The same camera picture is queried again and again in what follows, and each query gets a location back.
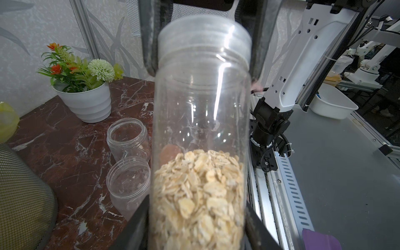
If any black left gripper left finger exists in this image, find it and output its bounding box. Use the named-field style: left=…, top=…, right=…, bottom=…
left=108, top=195, right=150, bottom=250

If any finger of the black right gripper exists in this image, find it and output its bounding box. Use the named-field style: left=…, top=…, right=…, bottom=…
left=240, top=0, right=283, bottom=81
left=138, top=0, right=174, bottom=77

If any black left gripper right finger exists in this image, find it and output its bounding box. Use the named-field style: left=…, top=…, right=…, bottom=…
left=245, top=202, right=281, bottom=250

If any red-lidded oatmeal jar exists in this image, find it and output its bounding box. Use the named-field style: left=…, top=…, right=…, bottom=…
left=106, top=156, right=151, bottom=221

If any clear plastic jar lid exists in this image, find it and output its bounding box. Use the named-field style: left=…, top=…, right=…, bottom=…
left=158, top=15, right=252, bottom=69

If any brown-lidded oatmeal jar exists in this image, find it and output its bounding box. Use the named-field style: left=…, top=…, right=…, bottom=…
left=106, top=118, right=151, bottom=162

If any small oatmeal jar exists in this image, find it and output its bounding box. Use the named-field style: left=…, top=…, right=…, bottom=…
left=148, top=47, right=250, bottom=250

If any brown jar lid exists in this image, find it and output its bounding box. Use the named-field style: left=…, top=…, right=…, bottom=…
left=159, top=144, right=182, bottom=166

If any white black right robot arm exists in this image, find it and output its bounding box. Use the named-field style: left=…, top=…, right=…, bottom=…
left=139, top=1, right=372, bottom=172

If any potted artificial flower plant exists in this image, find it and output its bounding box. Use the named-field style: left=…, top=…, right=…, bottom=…
left=38, top=43, right=124, bottom=124

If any mesh waste bin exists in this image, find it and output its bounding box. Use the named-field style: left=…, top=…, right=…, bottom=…
left=1, top=144, right=58, bottom=250

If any white plastic tub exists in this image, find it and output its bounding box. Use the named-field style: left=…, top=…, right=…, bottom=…
left=309, top=83, right=358, bottom=120

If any yellow plastic bin liner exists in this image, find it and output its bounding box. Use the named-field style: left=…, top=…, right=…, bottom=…
left=0, top=102, right=20, bottom=143

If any white wire mesh basket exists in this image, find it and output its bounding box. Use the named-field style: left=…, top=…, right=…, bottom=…
left=122, top=0, right=237, bottom=37

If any purple pink-handled scoop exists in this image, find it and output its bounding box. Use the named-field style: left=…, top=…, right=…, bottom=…
left=302, top=229, right=342, bottom=250

